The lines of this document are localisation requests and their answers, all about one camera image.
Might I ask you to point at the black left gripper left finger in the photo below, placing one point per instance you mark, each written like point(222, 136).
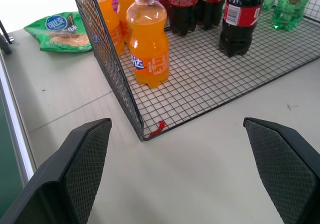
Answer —
point(57, 181)

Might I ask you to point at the black metal stand leg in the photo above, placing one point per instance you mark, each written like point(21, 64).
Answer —
point(5, 37)

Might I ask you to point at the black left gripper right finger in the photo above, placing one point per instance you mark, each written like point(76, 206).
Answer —
point(285, 174)

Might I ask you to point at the cola bottle red label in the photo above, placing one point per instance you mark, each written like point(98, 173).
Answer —
point(212, 4)
point(240, 21)
point(183, 6)

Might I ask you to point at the red zip tie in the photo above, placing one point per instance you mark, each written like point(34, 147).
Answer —
point(158, 129)

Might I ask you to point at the green potato chip bag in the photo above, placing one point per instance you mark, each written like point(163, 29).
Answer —
point(62, 32)

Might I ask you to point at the orange soda bottle blue cap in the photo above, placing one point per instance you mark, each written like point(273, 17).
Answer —
point(148, 41)

